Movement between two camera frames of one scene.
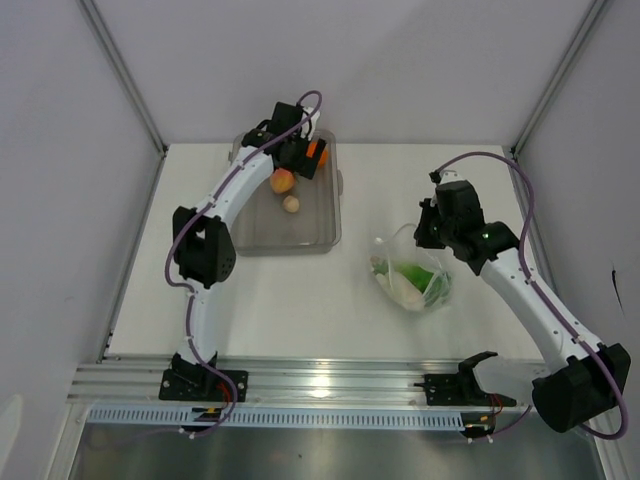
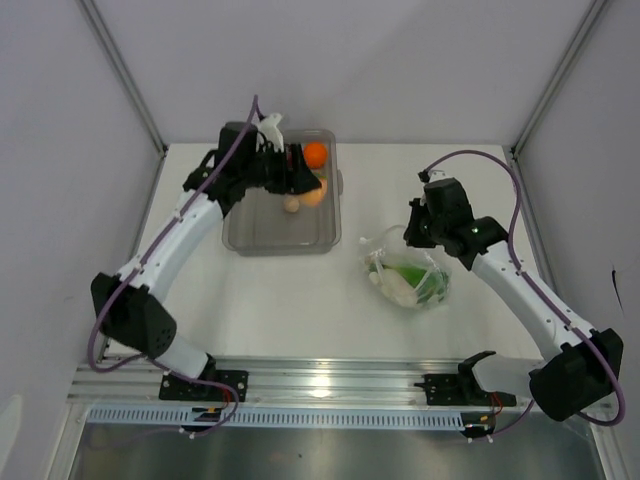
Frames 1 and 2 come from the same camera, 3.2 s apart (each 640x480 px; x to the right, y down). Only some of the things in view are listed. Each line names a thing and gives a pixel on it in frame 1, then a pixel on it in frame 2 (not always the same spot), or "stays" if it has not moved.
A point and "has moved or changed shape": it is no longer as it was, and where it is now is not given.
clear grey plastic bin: (235, 143) has moved or changed shape
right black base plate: (459, 389) stays
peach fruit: (282, 180) has moved or changed shape
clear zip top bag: (409, 271) has moved or changed shape
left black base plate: (203, 385) stays
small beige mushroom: (291, 204) stays
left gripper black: (296, 166) -> (303, 179)
